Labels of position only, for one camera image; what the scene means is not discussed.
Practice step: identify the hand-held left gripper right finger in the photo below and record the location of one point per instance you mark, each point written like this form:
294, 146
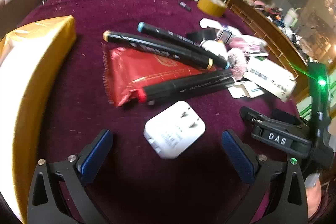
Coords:
237, 158

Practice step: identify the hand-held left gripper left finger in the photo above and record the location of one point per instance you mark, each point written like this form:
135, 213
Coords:
95, 153

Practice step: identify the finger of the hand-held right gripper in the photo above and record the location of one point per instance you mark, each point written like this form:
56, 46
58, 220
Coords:
287, 116
275, 138

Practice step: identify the white plug charger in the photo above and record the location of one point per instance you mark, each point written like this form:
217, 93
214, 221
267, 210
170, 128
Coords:
173, 129

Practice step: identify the black marker red cap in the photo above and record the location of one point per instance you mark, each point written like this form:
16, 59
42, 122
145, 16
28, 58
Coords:
183, 85

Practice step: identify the red foil packet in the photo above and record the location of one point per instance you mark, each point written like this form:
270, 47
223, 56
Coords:
136, 69

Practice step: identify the gold cardboard box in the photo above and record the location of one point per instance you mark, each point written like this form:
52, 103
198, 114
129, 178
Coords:
39, 56

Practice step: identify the black marker yellow caps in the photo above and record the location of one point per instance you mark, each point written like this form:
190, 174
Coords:
147, 44

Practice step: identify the black marker blue caps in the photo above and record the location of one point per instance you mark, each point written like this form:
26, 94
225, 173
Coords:
162, 31

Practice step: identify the person's right hand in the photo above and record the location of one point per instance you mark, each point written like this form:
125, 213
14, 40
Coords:
313, 195

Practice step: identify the white carton box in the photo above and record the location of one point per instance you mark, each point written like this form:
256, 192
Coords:
273, 77

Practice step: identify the small blue white box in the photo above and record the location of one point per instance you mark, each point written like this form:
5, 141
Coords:
248, 90

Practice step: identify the pink fluffy cloth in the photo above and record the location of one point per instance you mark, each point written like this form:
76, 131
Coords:
244, 48

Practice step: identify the wooden shelf cabinet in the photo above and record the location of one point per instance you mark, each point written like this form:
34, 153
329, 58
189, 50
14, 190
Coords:
262, 27

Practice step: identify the black tape roll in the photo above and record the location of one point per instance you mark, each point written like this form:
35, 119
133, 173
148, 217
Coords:
199, 35

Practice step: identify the brown packing tape roll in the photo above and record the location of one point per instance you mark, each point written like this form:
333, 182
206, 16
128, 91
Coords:
210, 7

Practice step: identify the maroon velvet tablecloth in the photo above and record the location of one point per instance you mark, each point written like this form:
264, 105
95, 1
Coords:
105, 8

